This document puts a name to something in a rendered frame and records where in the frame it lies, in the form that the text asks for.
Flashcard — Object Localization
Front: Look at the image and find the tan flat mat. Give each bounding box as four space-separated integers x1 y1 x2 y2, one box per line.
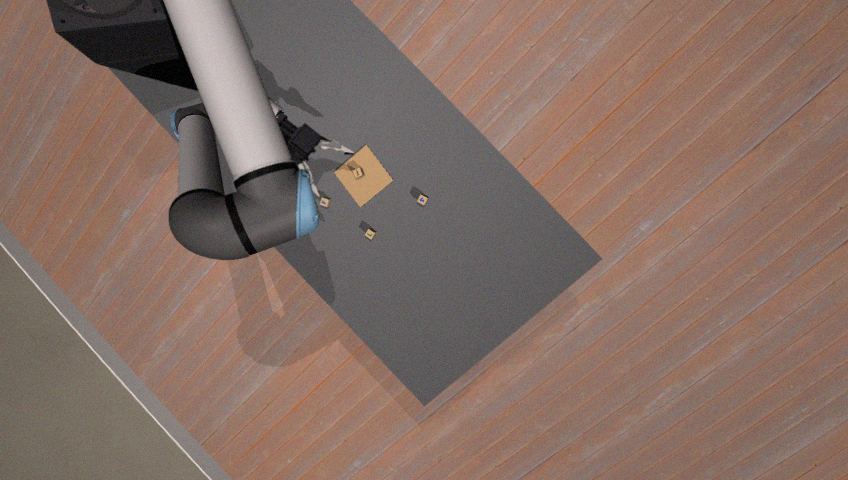
334 145 394 208

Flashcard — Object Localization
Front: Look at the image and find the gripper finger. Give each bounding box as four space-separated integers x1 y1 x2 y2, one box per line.
318 136 354 154
292 155 320 197

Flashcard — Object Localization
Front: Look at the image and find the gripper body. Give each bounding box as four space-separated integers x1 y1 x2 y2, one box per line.
277 113 321 161

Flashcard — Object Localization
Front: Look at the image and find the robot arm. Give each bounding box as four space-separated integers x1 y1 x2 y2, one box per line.
163 0 319 260

